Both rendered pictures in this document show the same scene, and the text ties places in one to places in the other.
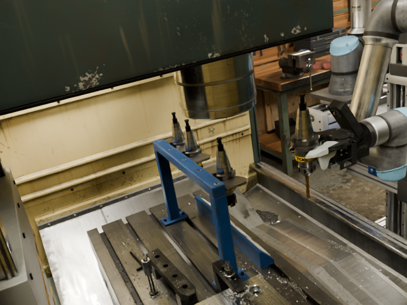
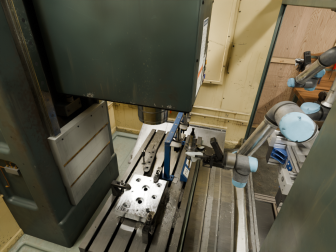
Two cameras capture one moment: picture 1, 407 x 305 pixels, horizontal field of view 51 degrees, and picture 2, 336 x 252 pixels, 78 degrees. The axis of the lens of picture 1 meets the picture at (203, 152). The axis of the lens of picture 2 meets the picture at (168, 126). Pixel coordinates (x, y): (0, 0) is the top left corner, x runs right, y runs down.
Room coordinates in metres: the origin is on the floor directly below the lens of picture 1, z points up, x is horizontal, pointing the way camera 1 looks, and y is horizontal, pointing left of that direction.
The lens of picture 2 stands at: (0.15, -0.66, 2.02)
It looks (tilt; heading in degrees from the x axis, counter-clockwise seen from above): 32 degrees down; 37
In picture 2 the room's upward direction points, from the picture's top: 2 degrees clockwise
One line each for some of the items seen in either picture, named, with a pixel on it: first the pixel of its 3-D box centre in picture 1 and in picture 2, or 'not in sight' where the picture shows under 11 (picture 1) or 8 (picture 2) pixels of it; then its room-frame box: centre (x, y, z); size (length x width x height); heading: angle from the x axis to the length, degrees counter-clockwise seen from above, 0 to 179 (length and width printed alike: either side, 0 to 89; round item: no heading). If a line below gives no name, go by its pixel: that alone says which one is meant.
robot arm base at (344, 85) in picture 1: (344, 80); not in sight; (1.85, -0.67, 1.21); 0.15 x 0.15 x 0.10
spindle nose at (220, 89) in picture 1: (214, 79); (153, 107); (0.85, -0.05, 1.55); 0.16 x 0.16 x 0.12
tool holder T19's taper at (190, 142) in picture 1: (189, 140); (184, 118); (1.30, 0.04, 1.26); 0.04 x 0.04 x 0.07
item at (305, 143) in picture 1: (304, 141); (191, 146); (0.93, -0.24, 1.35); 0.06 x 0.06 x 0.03
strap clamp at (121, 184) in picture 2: not in sight; (121, 187); (0.71, 0.10, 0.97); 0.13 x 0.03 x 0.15; 113
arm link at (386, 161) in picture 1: (386, 157); (240, 174); (1.06, -0.49, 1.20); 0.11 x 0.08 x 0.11; 29
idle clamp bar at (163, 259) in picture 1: (172, 279); (150, 162); (1.04, 0.15, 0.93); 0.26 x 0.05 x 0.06; 28
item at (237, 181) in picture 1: (234, 182); (176, 144); (1.04, -0.07, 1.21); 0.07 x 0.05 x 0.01; 113
